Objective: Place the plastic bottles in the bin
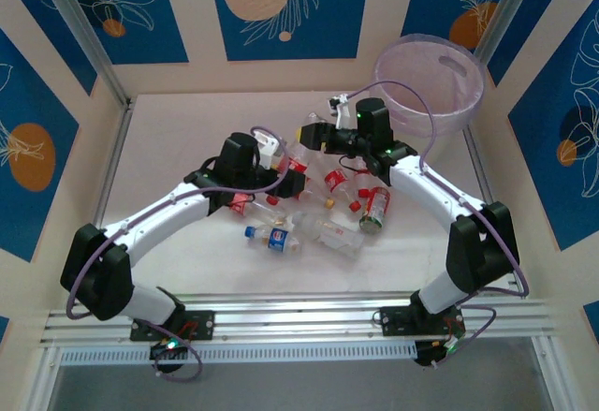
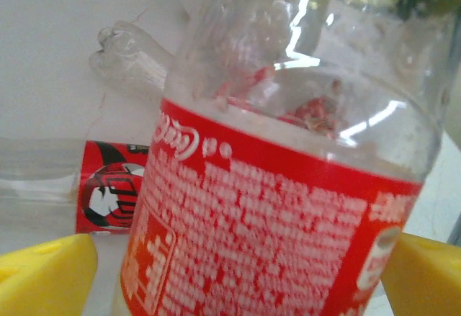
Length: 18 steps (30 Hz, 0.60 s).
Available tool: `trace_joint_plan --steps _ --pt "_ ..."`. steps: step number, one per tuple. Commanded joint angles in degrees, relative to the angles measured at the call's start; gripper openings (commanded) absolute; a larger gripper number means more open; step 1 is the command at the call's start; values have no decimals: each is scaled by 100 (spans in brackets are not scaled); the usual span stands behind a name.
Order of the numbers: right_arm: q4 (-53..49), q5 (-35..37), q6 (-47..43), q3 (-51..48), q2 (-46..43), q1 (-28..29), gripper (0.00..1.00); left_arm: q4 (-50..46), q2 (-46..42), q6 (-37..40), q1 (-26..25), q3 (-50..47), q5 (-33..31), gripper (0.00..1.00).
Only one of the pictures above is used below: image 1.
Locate red-label bottle yellow cap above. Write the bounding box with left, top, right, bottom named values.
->
left=298, top=188, right=337, bottom=210

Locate blue-label bottle blue cap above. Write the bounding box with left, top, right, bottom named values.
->
left=244, top=224, right=304, bottom=257

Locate lavender round plastic bin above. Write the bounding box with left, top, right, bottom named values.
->
left=372, top=31, right=487, bottom=137

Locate slim white bottle red cap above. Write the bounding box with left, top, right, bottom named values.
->
left=351, top=160, right=375, bottom=199

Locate black controller board with LED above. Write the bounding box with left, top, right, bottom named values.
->
left=413, top=338, right=462, bottom=369
left=148, top=338, right=189, bottom=364

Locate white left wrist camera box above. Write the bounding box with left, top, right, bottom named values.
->
left=254, top=130, right=283, bottom=169

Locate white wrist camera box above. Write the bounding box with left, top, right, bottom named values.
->
left=254, top=130, right=283, bottom=169
left=329, top=93, right=353, bottom=130

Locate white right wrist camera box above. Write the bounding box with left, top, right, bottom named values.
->
left=329, top=93, right=353, bottom=130

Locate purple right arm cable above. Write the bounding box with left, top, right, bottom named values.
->
left=345, top=81, right=530, bottom=369

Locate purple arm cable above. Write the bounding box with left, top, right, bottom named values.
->
left=65, top=125, right=291, bottom=382
left=345, top=81, right=530, bottom=369

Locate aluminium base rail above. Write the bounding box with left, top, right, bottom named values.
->
left=39, top=291, right=558, bottom=349

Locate white slotted cable duct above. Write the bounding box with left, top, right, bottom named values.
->
left=59, top=340, right=418, bottom=367

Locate aluminium frame post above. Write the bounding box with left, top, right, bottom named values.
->
left=473, top=0, right=539, bottom=62
left=33, top=0, right=137, bottom=109

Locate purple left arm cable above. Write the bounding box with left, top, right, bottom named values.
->
left=65, top=125, right=291, bottom=382

